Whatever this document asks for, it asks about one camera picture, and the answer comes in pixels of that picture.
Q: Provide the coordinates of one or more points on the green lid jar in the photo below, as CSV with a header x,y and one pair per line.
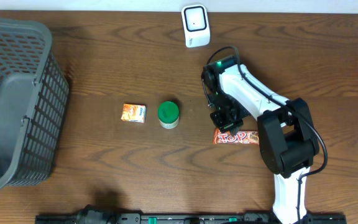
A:
x,y
168,114

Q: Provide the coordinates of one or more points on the white barcode scanner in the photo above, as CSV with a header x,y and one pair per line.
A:
x,y
196,26

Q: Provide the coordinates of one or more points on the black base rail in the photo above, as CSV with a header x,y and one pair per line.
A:
x,y
95,215

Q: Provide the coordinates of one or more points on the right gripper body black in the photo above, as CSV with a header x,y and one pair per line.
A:
x,y
229,112

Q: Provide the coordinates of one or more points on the orange small box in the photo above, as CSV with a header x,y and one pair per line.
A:
x,y
133,113

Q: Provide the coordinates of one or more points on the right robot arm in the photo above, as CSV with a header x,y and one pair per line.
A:
x,y
287,144

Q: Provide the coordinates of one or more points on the orange Top chocolate bar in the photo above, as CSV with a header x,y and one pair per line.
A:
x,y
241,137

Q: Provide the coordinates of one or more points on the grey plastic basket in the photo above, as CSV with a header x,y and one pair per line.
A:
x,y
33,102

